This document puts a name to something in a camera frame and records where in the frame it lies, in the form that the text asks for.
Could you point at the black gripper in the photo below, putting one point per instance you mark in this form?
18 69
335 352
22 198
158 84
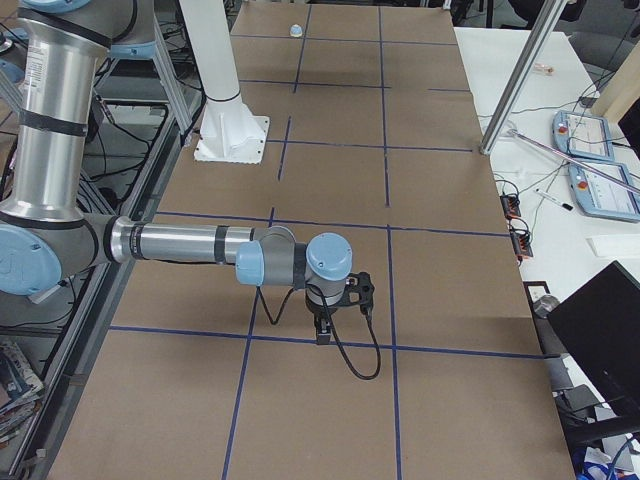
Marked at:
318 308

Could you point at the blue cream call bell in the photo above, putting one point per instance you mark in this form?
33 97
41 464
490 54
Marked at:
296 31

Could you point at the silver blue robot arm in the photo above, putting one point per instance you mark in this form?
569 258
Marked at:
44 235

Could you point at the lower orange black connector box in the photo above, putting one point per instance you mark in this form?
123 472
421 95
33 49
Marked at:
521 242

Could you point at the orange black connector box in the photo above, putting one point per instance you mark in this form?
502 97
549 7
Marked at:
521 242
511 206

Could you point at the silver metal cylinder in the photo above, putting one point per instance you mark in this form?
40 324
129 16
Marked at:
544 305

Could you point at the upper orange black connector box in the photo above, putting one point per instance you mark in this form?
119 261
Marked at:
511 206

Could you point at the black marker pen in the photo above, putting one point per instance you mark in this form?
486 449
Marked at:
554 200

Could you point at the black monitor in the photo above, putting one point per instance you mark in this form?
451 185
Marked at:
599 327

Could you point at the metal grabber stick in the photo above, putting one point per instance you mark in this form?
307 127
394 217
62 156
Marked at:
627 186

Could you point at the lower blue teach pendant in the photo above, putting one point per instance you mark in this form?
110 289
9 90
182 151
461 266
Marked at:
602 198

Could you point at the blue teach pendant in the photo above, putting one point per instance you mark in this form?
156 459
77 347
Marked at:
602 198
583 136

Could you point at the stack of books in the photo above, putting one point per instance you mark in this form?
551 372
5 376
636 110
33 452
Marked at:
21 390

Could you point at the white foam block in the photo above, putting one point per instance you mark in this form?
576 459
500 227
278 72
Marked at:
615 246

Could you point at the upper blue teach pendant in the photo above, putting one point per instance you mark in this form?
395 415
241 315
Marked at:
583 136

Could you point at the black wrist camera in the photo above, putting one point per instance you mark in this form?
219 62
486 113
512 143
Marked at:
359 291

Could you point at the white camera pole with base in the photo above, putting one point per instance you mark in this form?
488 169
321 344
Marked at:
229 131

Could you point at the aluminium side frame rail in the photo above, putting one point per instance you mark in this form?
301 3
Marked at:
125 171

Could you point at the aluminium frame post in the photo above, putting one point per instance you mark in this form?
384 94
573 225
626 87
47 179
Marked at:
549 15

